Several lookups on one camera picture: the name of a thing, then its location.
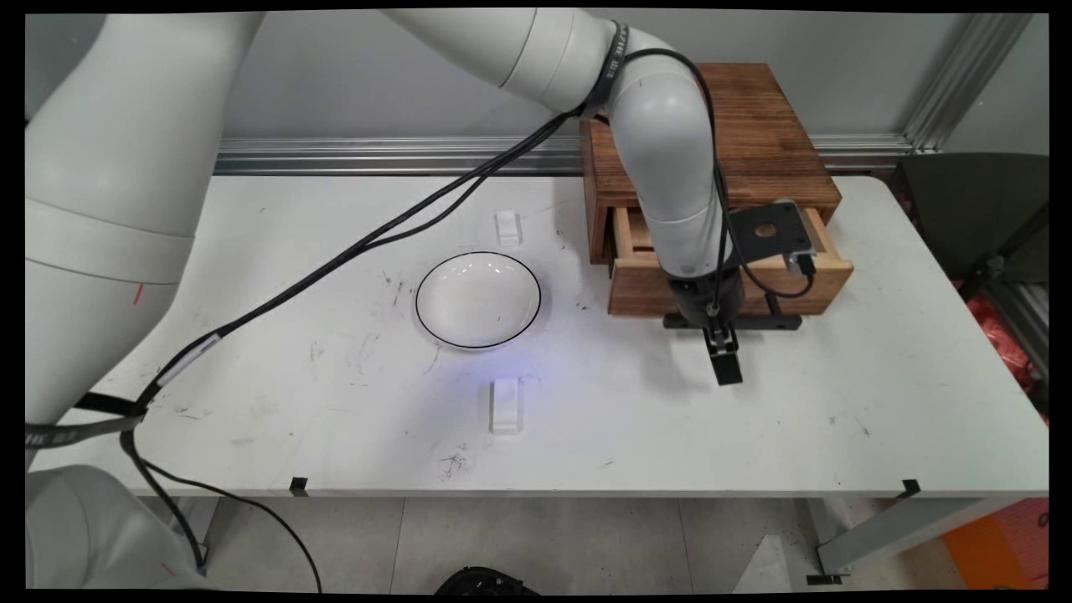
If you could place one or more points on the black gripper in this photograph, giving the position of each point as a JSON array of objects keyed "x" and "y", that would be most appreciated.
[{"x": 695, "y": 303}]

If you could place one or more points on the slanted aluminium frame post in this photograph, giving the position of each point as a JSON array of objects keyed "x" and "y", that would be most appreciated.
[{"x": 963, "y": 79}]

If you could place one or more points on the large white plastic block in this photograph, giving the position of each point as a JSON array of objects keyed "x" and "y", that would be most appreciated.
[{"x": 507, "y": 405}]

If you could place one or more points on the red plastic bag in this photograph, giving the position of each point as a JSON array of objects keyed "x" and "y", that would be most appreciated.
[{"x": 1001, "y": 339}]

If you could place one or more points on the grey table leg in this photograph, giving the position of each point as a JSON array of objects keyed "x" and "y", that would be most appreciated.
[
  {"x": 896, "y": 529},
  {"x": 201, "y": 523}
]

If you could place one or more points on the small white plastic block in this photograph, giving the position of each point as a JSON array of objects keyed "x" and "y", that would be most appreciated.
[{"x": 507, "y": 228}]

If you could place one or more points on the black round object on floor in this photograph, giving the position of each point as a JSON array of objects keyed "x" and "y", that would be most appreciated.
[{"x": 486, "y": 580}]

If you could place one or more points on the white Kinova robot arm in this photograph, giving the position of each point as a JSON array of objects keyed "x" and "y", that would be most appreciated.
[{"x": 100, "y": 167}]

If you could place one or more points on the short aluminium frame rail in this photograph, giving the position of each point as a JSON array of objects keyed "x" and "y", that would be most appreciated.
[{"x": 1017, "y": 322}]

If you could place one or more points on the orange box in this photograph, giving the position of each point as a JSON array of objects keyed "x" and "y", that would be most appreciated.
[{"x": 1005, "y": 544}]

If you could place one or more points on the black chair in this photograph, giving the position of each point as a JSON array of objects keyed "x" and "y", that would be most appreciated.
[{"x": 971, "y": 205}]

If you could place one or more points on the white plate with black rim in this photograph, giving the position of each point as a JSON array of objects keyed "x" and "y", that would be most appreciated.
[{"x": 478, "y": 300}]

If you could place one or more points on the brown wooden drawer cabinet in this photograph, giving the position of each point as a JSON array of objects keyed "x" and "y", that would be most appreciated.
[{"x": 770, "y": 134}]

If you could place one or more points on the wrist camera on black plate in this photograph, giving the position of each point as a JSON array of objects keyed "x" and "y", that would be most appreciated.
[{"x": 772, "y": 234}]

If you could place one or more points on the black table edge clip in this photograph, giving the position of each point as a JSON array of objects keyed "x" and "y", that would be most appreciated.
[
  {"x": 299, "y": 486},
  {"x": 911, "y": 488}
]

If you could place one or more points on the horizontal aluminium frame rail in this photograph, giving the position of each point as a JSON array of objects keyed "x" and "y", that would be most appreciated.
[{"x": 377, "y": 155}]

